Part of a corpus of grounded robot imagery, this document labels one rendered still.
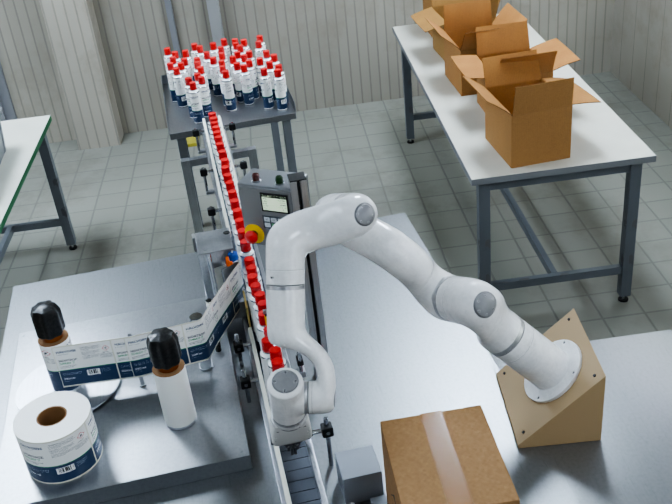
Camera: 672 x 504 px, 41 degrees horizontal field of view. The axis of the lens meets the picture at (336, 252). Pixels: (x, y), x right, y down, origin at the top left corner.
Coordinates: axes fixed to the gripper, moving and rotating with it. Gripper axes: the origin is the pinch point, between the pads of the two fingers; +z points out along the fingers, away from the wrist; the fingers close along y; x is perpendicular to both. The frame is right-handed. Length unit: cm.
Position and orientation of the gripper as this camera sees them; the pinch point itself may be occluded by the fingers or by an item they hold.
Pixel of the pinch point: (292, 446)
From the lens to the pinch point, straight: 233.6
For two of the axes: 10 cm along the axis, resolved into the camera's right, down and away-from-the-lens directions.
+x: 2.3, 7.5, -6.2
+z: 0.2, 6.3, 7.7
